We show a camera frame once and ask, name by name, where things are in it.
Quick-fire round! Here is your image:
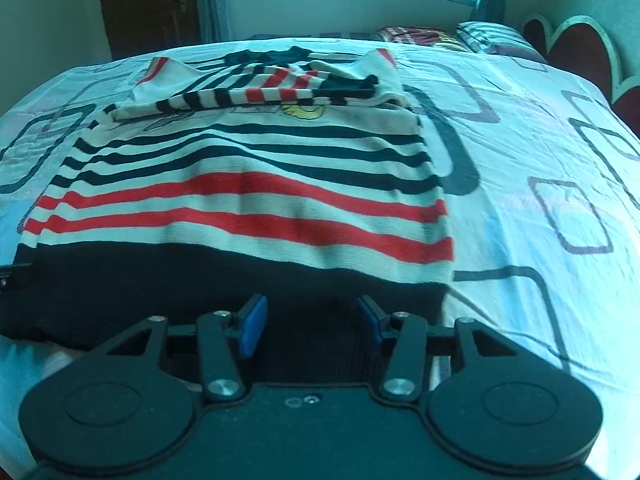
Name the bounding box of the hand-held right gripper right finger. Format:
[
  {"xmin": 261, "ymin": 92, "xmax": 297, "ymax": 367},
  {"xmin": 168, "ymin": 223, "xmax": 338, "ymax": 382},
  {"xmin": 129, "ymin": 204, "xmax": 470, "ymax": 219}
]
[{"xmin": 357, "ymin": 294, "xmax": 521, "ymax": 404}]

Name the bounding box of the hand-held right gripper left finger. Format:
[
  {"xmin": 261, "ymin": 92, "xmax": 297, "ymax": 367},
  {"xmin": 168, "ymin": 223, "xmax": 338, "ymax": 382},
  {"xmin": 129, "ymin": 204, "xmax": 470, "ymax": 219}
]
[{"xmin": 102, "ymin": 294, "xmax": 269, "ymax": 402}]

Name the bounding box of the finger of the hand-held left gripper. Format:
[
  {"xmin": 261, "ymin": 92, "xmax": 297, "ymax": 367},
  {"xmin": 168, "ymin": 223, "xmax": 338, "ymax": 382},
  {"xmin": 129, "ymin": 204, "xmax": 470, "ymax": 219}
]
[{"xmin": 0, "ymin": 262, "xmax": 36, "ymax": 291}]

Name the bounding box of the striped knit sweater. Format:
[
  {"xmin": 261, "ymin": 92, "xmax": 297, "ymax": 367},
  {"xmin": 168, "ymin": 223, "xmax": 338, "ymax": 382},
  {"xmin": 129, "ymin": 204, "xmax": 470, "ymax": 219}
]
[{"xmin": 0, "ymin": 46, "xmax": 456, "ymax": 358}]

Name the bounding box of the bed with striped sheet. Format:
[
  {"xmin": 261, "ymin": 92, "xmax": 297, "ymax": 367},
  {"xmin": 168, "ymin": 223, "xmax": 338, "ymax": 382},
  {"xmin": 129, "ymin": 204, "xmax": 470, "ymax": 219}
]
[{"xmin": 247, "ymin": 31, "xmax": 383, "ymax": 42}]

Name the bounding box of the folded maroon printed blanket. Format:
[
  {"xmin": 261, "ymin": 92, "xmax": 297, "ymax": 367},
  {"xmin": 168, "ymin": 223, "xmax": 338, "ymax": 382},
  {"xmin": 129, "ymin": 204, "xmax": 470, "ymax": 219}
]
[{"xmin": 377, "ymin": 26, "xmax": 473, "ymax": 54}]

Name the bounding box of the dark wooden door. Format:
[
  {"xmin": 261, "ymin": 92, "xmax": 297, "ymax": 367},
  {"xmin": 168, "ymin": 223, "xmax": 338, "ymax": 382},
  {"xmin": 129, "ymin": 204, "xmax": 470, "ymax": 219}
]
[{"xmin": 95, "ymin": 0, "xmax": 203, "ymax": 59}]

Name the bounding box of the striped pillow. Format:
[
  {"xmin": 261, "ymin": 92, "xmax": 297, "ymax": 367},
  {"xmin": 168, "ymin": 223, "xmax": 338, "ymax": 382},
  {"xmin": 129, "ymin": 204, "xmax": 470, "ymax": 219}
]
[{"xmin": 456, "ymin": 21, "xmax": 549, "ymax": 64}]

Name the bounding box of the red scalloped headboard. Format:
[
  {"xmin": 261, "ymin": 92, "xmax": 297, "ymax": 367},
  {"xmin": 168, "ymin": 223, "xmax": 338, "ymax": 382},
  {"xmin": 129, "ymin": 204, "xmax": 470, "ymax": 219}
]
[{"xmin": 522, "ymin": 12, "xmax": 640, "ymax": 137}]

